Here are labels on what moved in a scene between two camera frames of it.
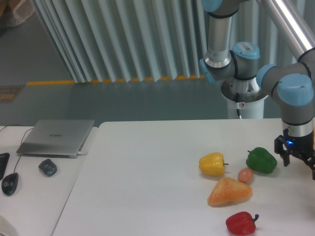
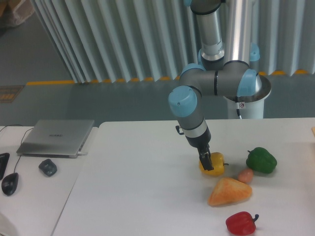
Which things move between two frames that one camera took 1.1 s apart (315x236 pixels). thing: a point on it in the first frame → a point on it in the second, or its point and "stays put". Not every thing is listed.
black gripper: x=302 y=147 → x=203 y=142
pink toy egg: x=245 y=175 stays put
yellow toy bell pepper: x=212 y=164 stays put
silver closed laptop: x=55 y=138 stays put
